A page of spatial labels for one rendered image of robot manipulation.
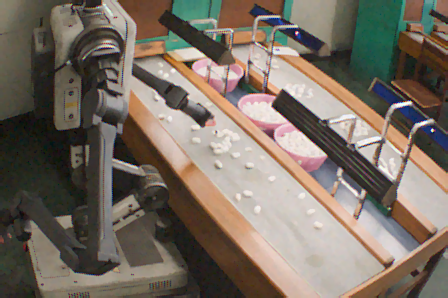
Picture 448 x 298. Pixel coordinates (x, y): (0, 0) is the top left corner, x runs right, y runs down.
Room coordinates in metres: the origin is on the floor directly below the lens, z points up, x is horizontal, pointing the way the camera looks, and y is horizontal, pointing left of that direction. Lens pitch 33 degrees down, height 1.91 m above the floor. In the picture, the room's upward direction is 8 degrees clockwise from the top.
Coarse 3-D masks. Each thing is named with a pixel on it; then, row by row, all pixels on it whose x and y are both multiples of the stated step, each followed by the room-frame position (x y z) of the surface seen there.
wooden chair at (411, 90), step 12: (420, 48) 3.83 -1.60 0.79; (432, 48) 3.73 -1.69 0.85; (420, 60) 3.80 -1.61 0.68; (444, 60) 3.60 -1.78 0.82; (444, 72) 3.56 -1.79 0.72; (396, 84) 3.59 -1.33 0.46; (408, 84) 3.67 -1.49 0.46; (420, 84) 3.74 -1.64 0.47; (444, 84) 3.50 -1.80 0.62; (408, 96) 3.42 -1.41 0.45; (420, 96) 3.48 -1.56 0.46; (432, 96) 3.55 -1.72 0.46; (444, 96) 3.48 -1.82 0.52; (420, 108) 3.31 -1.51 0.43; (432, 108) 3.39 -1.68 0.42; (396, 120) 3.50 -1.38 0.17; (408, 132) 3.36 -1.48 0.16; (432, 144) 3.51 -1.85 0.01
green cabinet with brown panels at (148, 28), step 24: (120, 0) 2.48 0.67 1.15; (144, 0) 2.56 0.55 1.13; (168, 0) 2.65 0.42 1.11; (192, 0) 2.74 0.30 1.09; (216, 0) 2.82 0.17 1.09; (240, 0) 2.94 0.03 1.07; (264, 0) 3.04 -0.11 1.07; (288, 0) 3.14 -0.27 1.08; (144, 24) 2.58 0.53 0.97; (240, 24) 2.95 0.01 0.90; (264, 24) 3.06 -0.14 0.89
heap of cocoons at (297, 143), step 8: (288, 136) 1.99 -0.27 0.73; (296, 136) 1.99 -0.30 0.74; (304, 136) 2.00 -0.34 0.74; (288, 144) 1.93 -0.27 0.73; (296, 144) 1.92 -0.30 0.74; (304, 144) 1.95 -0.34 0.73; (312, 144) 1.94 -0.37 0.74; (296, 152) 1.87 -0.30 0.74; (304, 152) 1.87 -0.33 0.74; (312, 152) 1.89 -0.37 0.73; (320, 152) 1.89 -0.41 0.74
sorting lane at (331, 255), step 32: (192, 96) 2.21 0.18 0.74; (224, 128) 1.96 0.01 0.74; (224, 160) 1.73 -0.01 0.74; (256, 160) 1.76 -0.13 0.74; (224, 192) 1.53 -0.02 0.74; (256, 192) 1.55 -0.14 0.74; (288, 192) 1.58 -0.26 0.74; (256, 224) 1.37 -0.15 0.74; (288, 224) 1.39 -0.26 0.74; (288, 256) 1.22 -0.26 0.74; (320, 256) 1.23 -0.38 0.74; (352, 256) 1.24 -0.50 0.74; (320, 288) 1.07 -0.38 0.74; (352, 288) 1.07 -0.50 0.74
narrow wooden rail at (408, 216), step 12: (252, 72) 2.53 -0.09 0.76; (252, 84) 2.48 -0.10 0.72; (396, 204) 1.57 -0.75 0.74; (408, 204) 1.55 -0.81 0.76; (396, 216) 1.55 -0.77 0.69; (408, 216) 1.50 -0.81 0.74; (420, 216) 1.47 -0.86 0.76; (408, 228) 1.47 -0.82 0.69; (420, 228) 1.42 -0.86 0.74; (432, 228) 1.40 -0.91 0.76; (420, 240) 1.40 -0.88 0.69
